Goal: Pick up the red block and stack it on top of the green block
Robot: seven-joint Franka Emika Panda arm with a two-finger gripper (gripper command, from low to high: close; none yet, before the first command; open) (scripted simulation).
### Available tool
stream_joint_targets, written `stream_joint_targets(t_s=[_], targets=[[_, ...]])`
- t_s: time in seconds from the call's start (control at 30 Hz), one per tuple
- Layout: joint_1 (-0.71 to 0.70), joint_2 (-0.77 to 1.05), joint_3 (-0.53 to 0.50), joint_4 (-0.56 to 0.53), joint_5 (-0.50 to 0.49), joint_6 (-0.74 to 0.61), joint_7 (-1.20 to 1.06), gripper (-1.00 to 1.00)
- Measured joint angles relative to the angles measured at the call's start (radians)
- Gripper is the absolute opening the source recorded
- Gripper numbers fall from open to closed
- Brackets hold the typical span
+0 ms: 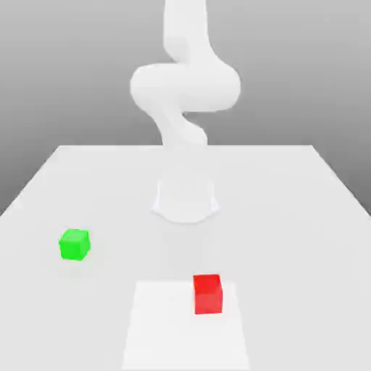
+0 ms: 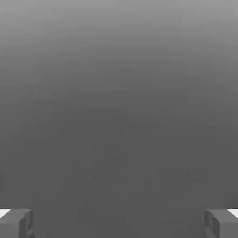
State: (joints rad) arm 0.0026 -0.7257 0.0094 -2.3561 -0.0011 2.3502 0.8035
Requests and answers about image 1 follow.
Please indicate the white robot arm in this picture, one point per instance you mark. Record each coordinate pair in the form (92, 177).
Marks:
(185, 87)

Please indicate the small red cube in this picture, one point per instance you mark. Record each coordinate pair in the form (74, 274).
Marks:
(208, 295)

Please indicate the small green cube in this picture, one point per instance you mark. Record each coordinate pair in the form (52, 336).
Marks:
(74, 245)

